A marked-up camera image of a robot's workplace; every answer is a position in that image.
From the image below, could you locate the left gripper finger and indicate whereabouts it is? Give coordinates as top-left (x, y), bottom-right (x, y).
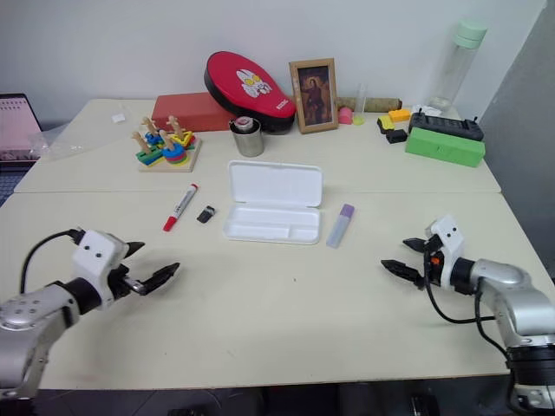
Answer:
top-left (138, 262), bottom-right (181, 296)
top-left (122, 241), bottom-right (147, 261)

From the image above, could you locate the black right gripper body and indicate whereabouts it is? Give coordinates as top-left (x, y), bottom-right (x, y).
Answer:
top-left (417, 235), bottom-right (444, 290)

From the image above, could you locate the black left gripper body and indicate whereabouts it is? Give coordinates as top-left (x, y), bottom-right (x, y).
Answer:
top-left (107, 263), bottom-right (149, 301)

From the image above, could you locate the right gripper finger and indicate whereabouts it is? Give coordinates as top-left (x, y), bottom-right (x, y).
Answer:
top-left (402, 237), bottom-right (431, 256)
top-left (381, 258), bottom-right (425, 288)

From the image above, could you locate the clear tube with purple cap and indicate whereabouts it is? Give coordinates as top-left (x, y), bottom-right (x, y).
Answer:
top-left (325, 203), bottom-right (356, 250)

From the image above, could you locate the white plastic case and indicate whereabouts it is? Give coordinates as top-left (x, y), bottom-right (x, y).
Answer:
top-left (222, 159), bottom-right (326, 247)

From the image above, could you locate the red black oval case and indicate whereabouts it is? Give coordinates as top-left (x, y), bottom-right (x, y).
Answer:
top-left (203, 50), bottom-right (298, 135)

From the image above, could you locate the red white marker pen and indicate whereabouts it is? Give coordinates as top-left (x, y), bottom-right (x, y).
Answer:
top-left (162, 183), bottom-right (202, 233)

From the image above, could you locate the green rectangular box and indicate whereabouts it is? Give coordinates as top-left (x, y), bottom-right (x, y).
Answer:
top-left (404, 126), bottom-right (487, 169)

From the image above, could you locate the wooden shape stacking toy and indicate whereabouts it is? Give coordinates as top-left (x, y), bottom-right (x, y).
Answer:
top-left (130, 114), bottom-right (204, 174)

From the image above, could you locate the black device with antennas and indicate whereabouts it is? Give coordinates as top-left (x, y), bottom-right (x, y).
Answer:
top-left (408, 111), bottom-right (486, 142)

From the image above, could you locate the clear plastic bag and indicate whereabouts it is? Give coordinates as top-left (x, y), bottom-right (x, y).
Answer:
top-left (29, 128), bottom-right (88, 158)

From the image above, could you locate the white crumpled tissue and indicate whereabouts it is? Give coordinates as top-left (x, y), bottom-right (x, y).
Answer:
top-left (411, 103), bottom-right (444, 118)

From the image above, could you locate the brown rolled mat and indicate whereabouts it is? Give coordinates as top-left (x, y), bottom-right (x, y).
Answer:
top-left (336, 95), bottom-right (404, 112)

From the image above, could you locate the red rectangular box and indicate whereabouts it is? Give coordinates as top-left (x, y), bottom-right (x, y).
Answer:
top-left (151, 91), bottom-right (236, 133)

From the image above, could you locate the steel cup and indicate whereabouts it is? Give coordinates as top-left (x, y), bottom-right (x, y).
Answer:
top-left (229, 117), bottom-right (266, 159)

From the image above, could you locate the clear plastic measuring cylinder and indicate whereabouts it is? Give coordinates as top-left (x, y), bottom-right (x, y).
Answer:
top-left (356, 83), bottom-right (369, 120)

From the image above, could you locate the laptop screen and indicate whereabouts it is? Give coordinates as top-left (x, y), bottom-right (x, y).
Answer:
top-left (0, 92), bottom-right (45, 163)

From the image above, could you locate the clear bottle with green lid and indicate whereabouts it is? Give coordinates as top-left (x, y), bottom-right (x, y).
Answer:
top-left (432, 16), bottom-right (489, 112)

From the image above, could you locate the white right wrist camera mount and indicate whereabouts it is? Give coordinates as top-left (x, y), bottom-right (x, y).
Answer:
top-left (424, 213), bottom-right (467, 289)

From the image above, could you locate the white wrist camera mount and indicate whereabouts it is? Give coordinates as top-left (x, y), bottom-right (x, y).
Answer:
top-left (70, 229), bottom-right (131, 305)
top-left (424, 213), bottom-right (467, 289)

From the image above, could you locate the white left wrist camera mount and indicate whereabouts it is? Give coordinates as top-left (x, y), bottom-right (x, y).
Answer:
top-left (70, 229), bottom-right (131, 305)

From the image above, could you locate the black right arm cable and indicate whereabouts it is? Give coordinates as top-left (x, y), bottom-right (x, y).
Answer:
top-left (422, 246), bottom-right (513, 366)

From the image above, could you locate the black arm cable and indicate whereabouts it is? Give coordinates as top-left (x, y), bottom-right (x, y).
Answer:
top-left (422, 246), bottom-right (513, 366)
top-left (19, 228), bottom-right (86, 296)

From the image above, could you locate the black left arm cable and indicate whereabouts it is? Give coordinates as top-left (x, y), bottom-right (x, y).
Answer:
top-left (19, 228), bottom-right (86, 296)

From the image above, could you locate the wooden picture frame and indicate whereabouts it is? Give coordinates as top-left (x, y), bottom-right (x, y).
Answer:
top-left (288, 57), bottom-right (340, 135)

